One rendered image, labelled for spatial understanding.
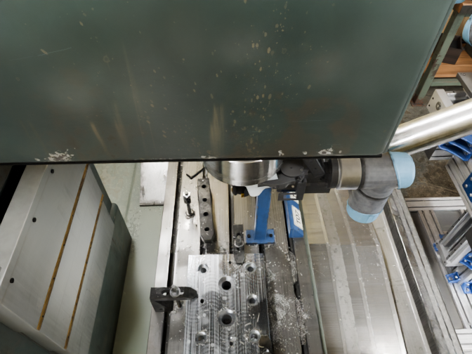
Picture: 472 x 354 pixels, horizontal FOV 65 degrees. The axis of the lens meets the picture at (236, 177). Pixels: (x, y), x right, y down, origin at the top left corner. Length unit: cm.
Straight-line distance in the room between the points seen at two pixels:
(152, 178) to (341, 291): 95
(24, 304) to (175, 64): 58
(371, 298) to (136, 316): 87
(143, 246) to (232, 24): 134
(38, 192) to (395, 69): 70
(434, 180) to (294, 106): 251
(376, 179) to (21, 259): 70
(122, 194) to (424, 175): 206
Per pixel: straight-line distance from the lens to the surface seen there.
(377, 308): 148
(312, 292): 124
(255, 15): 40
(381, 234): 169
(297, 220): 130
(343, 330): 139
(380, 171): 77
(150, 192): 176
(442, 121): 93
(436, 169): 302
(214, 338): 108
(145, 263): 161
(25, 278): 85
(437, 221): 241
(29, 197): 86
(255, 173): 63
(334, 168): 75
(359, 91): 48
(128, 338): 151
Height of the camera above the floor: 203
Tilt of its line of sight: 51 degrees down
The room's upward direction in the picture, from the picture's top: straight up
